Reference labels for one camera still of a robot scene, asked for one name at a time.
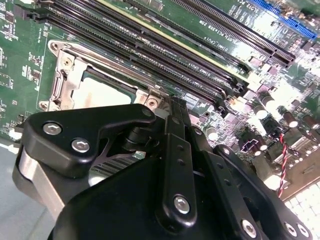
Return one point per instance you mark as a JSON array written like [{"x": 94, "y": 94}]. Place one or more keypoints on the silver square CPU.
[{"x": 100, "y": 95}]

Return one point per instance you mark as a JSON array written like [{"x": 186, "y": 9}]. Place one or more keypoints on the metal socket cover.
[{"x": 67, "y": 75}]

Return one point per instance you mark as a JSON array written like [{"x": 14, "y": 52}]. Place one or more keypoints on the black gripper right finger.
[{"x": 225, "y": 175}]

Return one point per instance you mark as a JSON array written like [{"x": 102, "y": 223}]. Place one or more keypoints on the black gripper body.
[{"x": 112, "y": 200}]

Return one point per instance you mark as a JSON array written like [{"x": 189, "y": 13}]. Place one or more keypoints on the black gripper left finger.
[{"x": 62, "y": 150}]

